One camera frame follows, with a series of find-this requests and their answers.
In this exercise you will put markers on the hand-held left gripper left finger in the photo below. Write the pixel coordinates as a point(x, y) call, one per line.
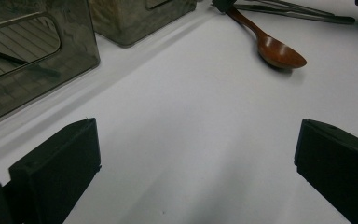
point(56, 168)

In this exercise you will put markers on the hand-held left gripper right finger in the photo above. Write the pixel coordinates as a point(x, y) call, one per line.
point(341, 168)

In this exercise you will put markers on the brown wooden spoon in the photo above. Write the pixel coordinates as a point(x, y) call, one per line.
point(276, 51)

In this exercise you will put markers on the metal fork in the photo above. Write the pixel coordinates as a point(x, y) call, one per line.
point(295, 6)

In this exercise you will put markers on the clear grey plastic bin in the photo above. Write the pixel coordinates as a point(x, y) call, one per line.
point(130, 21)
point(74, 40)

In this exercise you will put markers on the black chopstick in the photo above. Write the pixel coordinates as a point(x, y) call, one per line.
point(3, 55)

